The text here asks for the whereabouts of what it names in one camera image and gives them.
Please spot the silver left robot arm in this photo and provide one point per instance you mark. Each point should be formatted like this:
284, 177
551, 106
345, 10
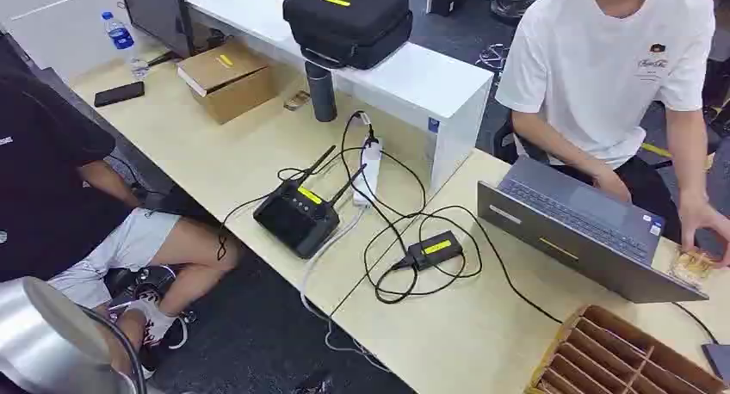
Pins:
40, 334

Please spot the white power strip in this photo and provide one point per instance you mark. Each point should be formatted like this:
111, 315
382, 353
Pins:
369, 172

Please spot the black remote controller with antennas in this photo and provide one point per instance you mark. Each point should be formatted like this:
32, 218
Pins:
296, 215

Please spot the black power adapter brick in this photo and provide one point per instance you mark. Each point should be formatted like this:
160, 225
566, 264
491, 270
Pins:
436, 248

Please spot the dark grey thermos bottle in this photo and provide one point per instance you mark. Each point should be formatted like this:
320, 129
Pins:
321, 92

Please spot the white desk partition shelf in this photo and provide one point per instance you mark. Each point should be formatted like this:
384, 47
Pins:
365, 66

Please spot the black office chair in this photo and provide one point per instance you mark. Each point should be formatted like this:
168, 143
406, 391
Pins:
513, 143

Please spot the black hard carry case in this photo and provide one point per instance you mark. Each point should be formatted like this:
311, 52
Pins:
348, 21

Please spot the brown cardboard box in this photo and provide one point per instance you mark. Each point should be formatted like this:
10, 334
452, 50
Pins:
228, 81

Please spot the grey laptop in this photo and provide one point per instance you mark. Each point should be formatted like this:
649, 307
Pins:
576, 232

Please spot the person in white shirt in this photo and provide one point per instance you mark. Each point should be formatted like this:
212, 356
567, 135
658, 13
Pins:
604, 78

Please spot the black smartphone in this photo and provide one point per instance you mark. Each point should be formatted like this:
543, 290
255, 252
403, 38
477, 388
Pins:
119, 93

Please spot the black computer monitor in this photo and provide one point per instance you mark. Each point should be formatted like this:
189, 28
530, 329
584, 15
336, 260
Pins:
157, 12

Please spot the clear plastic water bottle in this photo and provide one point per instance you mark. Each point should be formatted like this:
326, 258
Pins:
122, 41

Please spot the wooden compartment box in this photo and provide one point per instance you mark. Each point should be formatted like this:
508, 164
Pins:
616, 357

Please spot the person in black shirt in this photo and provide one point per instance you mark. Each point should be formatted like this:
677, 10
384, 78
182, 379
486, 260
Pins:
51, 197

